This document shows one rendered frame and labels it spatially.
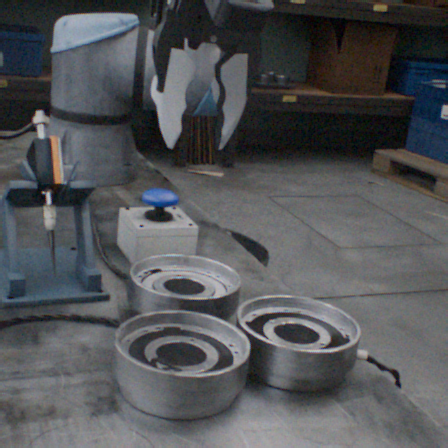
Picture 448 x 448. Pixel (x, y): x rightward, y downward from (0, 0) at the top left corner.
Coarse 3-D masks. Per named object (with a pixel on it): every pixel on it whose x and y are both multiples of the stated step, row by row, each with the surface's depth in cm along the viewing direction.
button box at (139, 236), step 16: (128, 208) 86; (144, 208) 87; (176, 208) 88; (128, 224) 83; (144, 224) 82; (160, 224) 82; (176, 224) 83; (192, 224) 83; (128, 240) 83; (144, 240) 81; (160, 240) 82; (176, 240) 83; (192, 240) 83; (128, 256) 84; (144, 256) 82
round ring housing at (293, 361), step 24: (240, 312) 65; (264, 312) 68; (312, 312) 69; (336, 312) 68; (288, 336) 67; (312, 336) 66; (360, 336) 63; (264, 360) 61; (288, 360) 60; (312, 360) 60; (336, 360) 61; (288, 384) 61; (312, 384) 61; (336, 384) 63
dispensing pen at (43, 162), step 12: (36, 120) 76; (48, 120) 76; (36, 144) 73; (48, 144) 74; (36, 156) 73; (48, 156) 73; (36, 168) 73; (48, 168) 73; (36, 180) 73; (48, 180) 73; (36, 192) 75; (48, 192) 74; (48, 204) 74; (48, 216) 73; (48, 228) 73
